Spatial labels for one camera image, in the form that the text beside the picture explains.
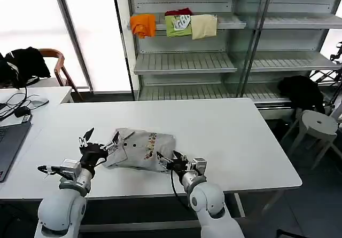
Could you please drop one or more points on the black jacket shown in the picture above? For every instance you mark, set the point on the black jacket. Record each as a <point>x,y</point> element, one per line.
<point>24,64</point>

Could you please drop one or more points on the black folding metal frame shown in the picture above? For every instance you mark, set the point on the black folding metal frame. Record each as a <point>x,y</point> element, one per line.
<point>332,74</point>

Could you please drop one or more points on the grey printed t-shirt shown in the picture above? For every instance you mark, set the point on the grey printed t-shirt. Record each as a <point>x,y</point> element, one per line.
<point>144,152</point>

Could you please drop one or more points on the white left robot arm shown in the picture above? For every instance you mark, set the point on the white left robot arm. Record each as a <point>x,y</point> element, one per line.
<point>66,203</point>

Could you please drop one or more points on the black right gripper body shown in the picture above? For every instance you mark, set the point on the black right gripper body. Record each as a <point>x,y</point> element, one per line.
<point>179,166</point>

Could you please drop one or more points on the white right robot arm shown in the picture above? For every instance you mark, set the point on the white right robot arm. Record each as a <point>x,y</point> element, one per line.
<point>211,200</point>

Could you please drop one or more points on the brown wooden chair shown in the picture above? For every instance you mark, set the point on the brown wooden chair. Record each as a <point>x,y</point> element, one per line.
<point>61,70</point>

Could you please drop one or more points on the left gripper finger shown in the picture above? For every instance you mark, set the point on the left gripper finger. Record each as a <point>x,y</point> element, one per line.
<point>86,138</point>
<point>111,143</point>

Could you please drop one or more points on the white round stool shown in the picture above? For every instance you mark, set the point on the white round stool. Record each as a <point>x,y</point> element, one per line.
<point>319,122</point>

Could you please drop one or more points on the grey metal shelf with clothes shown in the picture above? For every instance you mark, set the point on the grey metal shelf with clothes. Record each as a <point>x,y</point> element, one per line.
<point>203,62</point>

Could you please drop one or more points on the grey window frame post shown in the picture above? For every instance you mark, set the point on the grey window frame post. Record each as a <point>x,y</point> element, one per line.
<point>73,38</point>

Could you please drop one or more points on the dark grey laptop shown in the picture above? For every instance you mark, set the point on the dark grey laptop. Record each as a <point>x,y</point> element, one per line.
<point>12,146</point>

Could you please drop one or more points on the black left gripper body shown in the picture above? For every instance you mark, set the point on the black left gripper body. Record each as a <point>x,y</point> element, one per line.
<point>92,154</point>

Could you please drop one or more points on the black power adapter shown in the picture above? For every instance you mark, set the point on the black power adapter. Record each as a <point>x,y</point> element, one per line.
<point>22,111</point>

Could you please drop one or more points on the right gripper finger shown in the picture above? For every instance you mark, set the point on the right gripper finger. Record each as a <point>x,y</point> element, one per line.
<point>179,156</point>
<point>163,161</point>

